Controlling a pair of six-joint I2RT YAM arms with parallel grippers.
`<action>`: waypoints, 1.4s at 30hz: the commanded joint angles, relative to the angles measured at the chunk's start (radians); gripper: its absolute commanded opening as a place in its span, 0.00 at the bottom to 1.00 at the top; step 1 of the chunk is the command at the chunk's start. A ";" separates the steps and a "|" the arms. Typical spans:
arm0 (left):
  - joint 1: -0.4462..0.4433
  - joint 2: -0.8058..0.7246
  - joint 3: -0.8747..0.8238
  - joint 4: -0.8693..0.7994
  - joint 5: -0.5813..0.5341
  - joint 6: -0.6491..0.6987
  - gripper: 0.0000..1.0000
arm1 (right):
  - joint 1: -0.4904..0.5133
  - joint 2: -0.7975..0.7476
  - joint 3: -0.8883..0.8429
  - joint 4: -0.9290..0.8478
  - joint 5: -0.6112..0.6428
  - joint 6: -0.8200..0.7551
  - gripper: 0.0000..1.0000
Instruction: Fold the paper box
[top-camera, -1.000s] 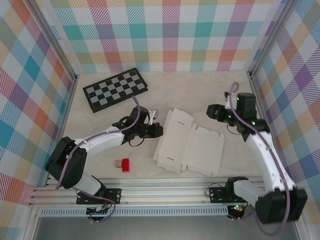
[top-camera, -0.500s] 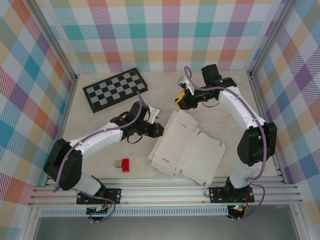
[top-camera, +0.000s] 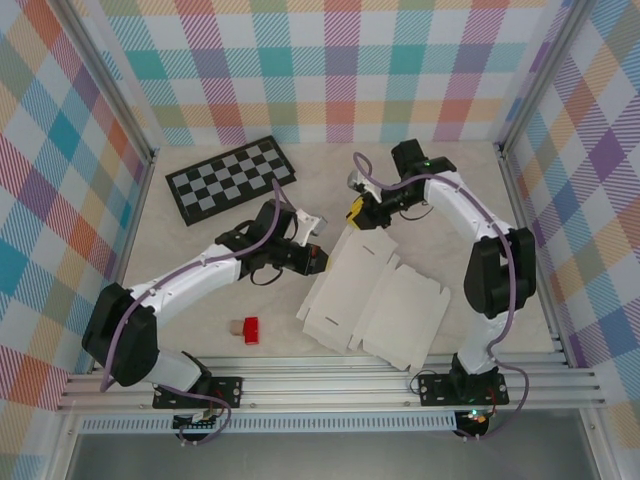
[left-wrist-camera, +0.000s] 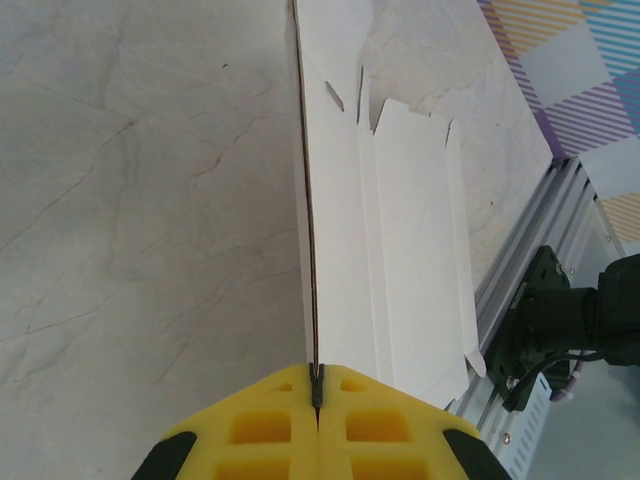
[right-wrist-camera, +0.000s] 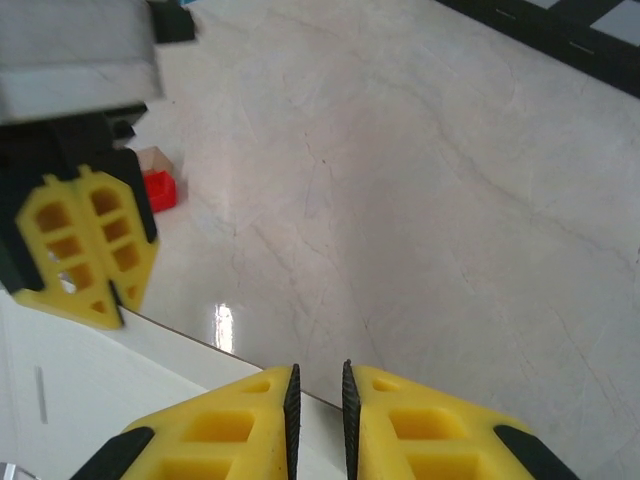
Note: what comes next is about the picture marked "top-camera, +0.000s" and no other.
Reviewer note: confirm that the white paper box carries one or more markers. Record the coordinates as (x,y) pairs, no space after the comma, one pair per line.
(370,300)

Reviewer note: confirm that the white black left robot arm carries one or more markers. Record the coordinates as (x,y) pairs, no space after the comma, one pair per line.
(190,277)

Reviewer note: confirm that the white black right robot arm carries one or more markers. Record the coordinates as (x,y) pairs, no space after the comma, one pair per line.
(485,280)

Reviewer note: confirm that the red toy brick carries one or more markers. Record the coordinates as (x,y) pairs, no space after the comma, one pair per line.
(251,331)

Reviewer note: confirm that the small wooden cube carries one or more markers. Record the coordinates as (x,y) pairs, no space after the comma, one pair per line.
(235,327)

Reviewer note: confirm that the black grey chessboard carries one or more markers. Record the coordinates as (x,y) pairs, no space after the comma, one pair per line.
(230,180)

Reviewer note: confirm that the small electronics board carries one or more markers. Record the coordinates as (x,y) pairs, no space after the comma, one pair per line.
(200,422)

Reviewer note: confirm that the grey metal panel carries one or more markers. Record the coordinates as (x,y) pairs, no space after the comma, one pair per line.
(325,457)

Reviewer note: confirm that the electronics board with green light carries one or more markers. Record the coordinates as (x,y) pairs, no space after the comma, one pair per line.
(475,420)

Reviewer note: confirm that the wide aluminium rail frame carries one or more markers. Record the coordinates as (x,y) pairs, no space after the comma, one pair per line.
(325,385)

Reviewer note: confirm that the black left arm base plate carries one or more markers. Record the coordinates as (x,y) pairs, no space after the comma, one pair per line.
(230,392)

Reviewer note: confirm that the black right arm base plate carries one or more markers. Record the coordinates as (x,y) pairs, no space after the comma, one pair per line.
(435,390)

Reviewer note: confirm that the aluminium corner post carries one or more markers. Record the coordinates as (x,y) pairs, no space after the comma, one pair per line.
(106,77)
(542,75)

